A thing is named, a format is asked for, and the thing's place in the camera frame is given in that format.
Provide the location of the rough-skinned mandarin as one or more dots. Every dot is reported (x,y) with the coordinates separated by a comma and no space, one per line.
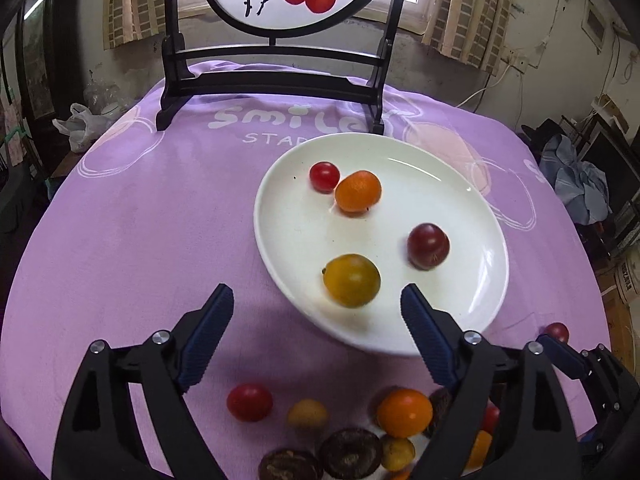
(357,191)

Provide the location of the dark wooden cabinet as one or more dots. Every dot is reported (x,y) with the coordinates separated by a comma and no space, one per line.
(65,60)

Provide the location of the round painted screen black stand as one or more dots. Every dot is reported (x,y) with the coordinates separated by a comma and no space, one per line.
(280,85)

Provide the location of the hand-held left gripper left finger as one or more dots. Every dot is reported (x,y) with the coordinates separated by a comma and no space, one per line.
(207,340)

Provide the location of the purple printed tablecloth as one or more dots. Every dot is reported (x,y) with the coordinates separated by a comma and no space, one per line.
(150,235)

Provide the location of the yellow-green cherry tomato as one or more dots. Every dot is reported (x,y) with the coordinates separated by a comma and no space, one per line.
(351,280)

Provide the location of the red cherry tomato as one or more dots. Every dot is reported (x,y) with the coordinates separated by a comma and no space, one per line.
(491,417)
(324,176)
(556,331)
(249,402)

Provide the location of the blue clothes pile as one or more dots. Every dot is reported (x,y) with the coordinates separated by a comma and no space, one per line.
(575,180)

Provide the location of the dark red plum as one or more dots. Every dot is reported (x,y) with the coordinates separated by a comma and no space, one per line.
(427,246)

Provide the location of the small yellow fruit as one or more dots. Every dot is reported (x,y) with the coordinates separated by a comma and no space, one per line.
(307,413)
(397,452)

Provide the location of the beige checked curtain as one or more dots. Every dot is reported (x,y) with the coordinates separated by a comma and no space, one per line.
(470,15)
(135,5)

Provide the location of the white plastic bag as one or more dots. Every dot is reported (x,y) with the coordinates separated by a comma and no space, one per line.
(82,127)

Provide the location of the white bucket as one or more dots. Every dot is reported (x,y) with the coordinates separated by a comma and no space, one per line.
(627,282)

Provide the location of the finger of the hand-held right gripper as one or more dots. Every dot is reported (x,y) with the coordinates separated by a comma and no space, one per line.
(565,357)
(610,380)

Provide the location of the smooth small orange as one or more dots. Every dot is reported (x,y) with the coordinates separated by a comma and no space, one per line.
(477,450)
(404,412)

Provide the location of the dark cloth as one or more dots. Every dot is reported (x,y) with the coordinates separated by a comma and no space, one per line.
(542,135)

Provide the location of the white oval plate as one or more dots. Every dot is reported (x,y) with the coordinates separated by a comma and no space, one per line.
(300,225)

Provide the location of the small wall frame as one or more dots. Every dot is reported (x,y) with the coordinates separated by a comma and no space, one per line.
(595,25)

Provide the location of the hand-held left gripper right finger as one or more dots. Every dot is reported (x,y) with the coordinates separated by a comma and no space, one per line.
(425,332)

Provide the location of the dark brown date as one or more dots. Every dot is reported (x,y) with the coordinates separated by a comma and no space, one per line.
(350,452)
(439,410)
(290,466)

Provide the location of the white wall socket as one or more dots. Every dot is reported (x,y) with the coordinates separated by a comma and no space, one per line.
(520,62)

